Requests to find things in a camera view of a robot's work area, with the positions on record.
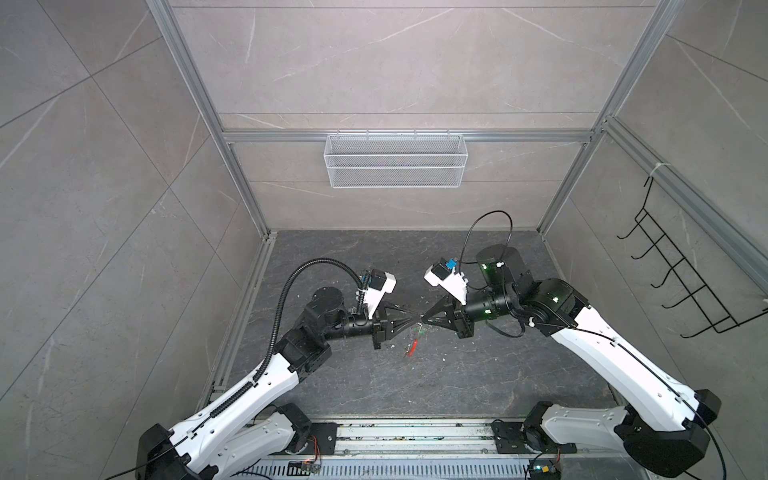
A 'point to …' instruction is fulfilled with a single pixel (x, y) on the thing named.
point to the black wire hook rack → (691, 294)
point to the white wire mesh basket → (395, 161)
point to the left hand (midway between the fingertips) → (417, 315)
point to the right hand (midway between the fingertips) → (425, 315)
